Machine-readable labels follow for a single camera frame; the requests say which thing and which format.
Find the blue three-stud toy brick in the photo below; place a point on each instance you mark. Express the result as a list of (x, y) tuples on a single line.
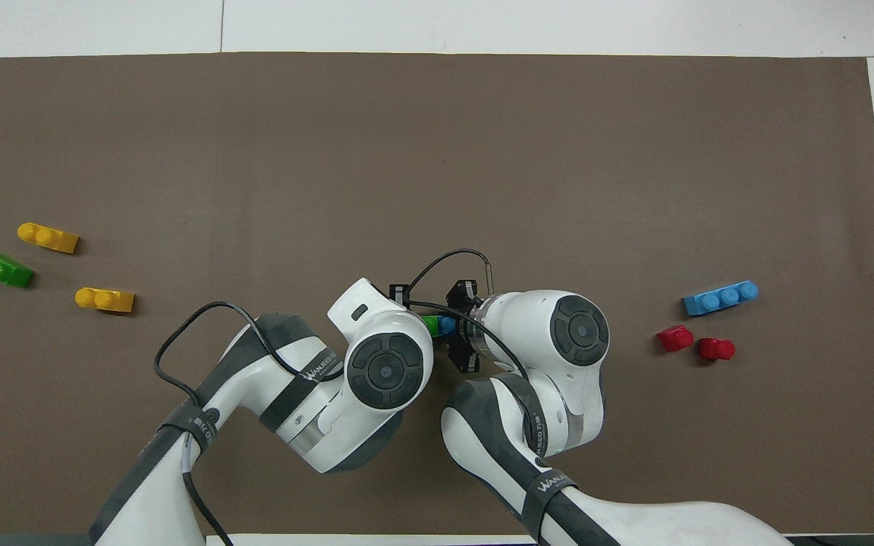
[(447, 326), (720, 297)]

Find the red one-stud toy brick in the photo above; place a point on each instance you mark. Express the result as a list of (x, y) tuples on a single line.
[(676, 338), (716, 349)]

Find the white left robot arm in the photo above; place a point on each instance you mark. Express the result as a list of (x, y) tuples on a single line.
[(315, 394)]

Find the green two-stud toy brick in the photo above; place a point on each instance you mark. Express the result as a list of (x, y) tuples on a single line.
[(1, 268), (431, 326)]

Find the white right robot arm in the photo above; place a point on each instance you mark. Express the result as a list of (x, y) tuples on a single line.
[(551, 364)]

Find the brown table mat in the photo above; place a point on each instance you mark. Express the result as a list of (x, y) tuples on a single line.
[(437, 152)]

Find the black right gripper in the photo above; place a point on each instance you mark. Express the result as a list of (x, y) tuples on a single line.
[(469, 326)]

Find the yellow two-stud toy brick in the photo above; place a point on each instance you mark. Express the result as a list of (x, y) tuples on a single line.
[(105, 299), (48, 236)]

